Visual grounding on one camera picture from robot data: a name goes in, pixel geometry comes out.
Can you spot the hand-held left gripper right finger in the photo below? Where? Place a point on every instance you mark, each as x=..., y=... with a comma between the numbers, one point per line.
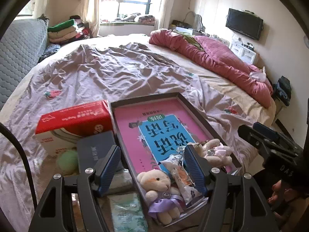
x=194, y=171

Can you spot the dark rectangular tray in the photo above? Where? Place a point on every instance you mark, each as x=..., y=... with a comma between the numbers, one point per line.
x=144, y=99

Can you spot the beige folded blankets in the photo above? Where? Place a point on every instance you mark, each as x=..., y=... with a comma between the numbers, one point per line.
x=65, y=36

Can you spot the red and white cardboard box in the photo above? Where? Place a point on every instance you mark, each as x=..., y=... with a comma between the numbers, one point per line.
x=72, y=118

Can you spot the dark bag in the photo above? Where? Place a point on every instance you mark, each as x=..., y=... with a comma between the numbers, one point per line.
x=283, y=89

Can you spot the white and blue plastic packet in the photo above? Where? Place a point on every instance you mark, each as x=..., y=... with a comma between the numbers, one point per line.
x=179, y=174

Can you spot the black television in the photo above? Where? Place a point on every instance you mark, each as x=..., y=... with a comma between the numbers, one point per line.
x=243, y=24

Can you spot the dark grey flat box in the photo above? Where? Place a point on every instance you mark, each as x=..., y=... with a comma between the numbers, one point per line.
x=96, y=145

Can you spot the cream plush rabbit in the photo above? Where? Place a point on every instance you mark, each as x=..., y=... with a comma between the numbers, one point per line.
x=214, y=158

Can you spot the person's right hand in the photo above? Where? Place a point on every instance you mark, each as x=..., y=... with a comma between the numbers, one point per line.
x=277, y=193

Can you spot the grey white tissue pack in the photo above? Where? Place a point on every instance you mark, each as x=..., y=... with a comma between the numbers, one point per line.
x=123, y=180

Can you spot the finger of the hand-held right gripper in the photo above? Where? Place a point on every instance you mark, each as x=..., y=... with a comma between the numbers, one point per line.
x=265, y=129
x=248, y=133

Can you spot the white standing fan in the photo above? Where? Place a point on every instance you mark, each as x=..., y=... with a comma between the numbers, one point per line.
x=196, y=20

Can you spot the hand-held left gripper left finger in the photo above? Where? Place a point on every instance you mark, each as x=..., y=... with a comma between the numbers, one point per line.
x=108, y=171

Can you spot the pale green plush ball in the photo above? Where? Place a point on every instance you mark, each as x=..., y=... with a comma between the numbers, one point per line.
x=67, y=160

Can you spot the cream curtain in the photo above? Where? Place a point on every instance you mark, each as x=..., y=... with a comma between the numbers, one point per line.
x=93, y=7
x=164, y=4

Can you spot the white cabinet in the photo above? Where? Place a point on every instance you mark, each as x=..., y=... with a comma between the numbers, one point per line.
x=243, y=50

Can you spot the grey quilted headboard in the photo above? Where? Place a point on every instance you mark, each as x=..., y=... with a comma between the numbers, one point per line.
x=21, y=48

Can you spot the green tissue pack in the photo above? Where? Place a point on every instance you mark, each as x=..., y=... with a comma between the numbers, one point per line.
x=128, y=212

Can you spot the dark patterned pillow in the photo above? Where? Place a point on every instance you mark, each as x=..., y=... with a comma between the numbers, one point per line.
x=50, y=49

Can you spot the teddy bear with purple ribbon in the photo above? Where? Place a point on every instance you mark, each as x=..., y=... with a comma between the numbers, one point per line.
x=154, y=181

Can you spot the mauve bed cover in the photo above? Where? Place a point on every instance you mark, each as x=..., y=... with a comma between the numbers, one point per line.
x=108, y=77

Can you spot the green folded blanket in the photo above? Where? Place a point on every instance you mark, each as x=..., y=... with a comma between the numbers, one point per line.
x=62, y=25

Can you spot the white plastic bag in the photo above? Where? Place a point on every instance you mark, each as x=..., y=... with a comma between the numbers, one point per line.
x=257, y=75

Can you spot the pink quilt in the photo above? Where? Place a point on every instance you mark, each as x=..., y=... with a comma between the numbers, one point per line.
x=224, y=55

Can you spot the clothes pile on windowsill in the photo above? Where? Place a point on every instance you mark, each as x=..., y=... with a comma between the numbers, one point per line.
x=142, y=18

